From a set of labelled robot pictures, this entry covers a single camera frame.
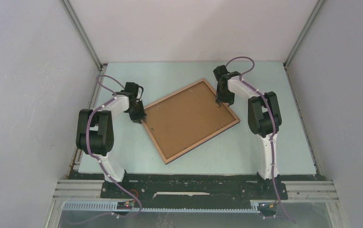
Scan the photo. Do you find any brown frame backing board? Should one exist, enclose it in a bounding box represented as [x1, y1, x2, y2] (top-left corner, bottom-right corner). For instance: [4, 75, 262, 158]
[145, 82, 236, 160]

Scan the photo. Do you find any wooden picture frame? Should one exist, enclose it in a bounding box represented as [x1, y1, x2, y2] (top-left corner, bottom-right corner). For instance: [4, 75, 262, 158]
[141, 78, 241, 165]

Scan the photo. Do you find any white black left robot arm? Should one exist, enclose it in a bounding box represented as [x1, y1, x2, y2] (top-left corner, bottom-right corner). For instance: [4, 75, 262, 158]
[76, 82, 146, 198]

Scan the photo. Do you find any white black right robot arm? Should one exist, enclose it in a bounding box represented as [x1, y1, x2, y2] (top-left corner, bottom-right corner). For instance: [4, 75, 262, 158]
[213, 65, 282, 199]

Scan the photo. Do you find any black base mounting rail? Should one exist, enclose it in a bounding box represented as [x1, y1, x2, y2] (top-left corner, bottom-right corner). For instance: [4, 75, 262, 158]
[100, 174, 288, 210]

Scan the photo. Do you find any aluminium extrusion base frame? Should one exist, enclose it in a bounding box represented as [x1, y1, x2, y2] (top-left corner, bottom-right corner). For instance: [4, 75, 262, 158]
[47, 174, 348, 228]

